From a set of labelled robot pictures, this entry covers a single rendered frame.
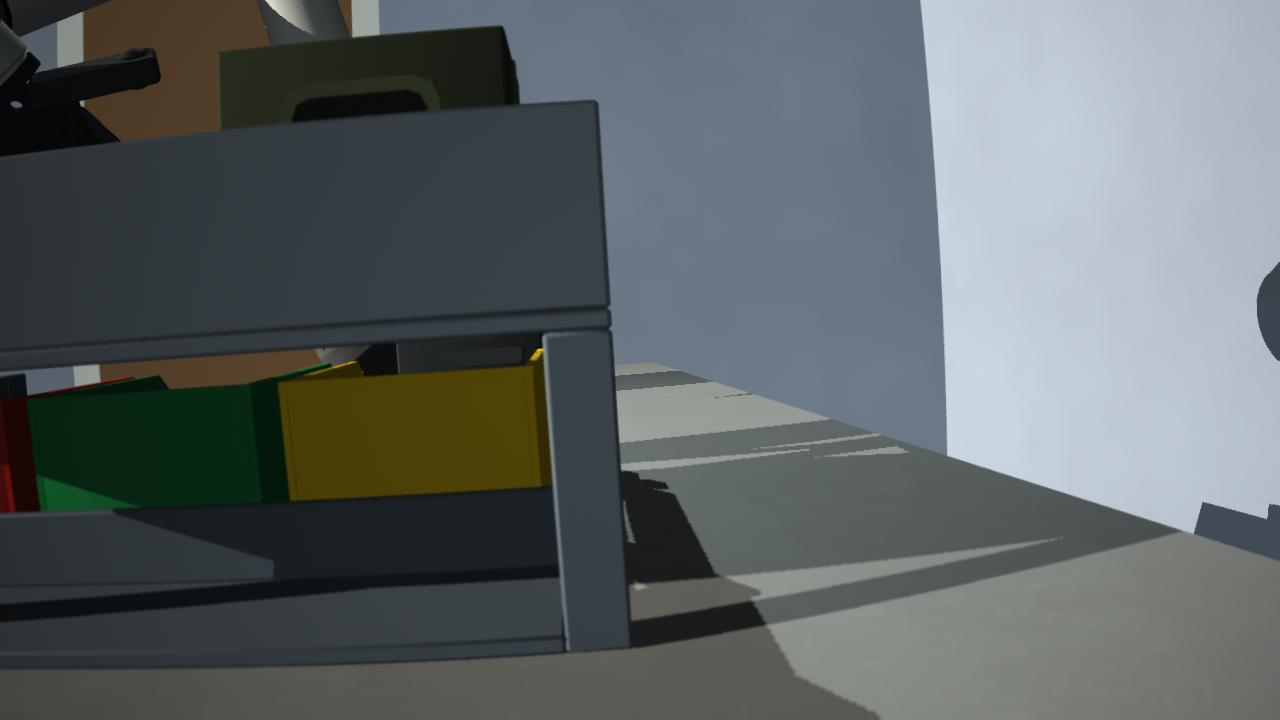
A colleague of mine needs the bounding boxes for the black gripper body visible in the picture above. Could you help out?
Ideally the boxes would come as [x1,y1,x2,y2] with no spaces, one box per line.
[0,53,116,158]

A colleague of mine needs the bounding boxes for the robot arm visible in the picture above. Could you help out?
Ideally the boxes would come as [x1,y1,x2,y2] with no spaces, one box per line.
[0,0,367,366]

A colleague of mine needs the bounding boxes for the dark grey metal shelf rack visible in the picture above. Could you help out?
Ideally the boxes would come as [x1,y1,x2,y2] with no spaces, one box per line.
[0,100,634,669]

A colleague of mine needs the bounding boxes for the yellow open bin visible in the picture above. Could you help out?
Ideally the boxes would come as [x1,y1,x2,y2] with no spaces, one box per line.
[278,348,553,501]

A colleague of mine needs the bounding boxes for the red bin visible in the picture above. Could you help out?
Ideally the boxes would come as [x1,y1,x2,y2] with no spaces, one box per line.
[0,377,134,512]

